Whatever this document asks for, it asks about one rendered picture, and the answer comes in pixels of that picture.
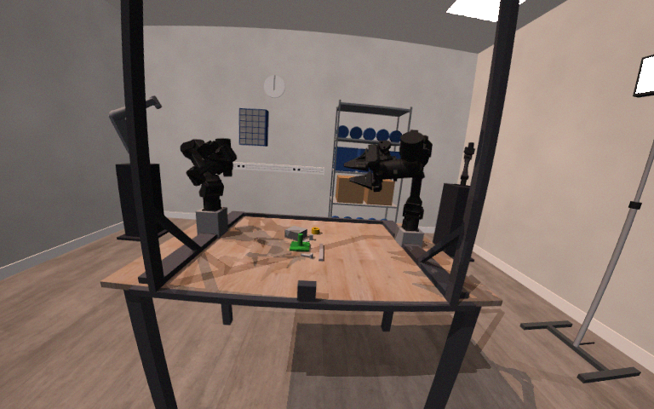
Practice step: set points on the green square plate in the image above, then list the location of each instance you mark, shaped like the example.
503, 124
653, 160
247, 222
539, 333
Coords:
299, 245

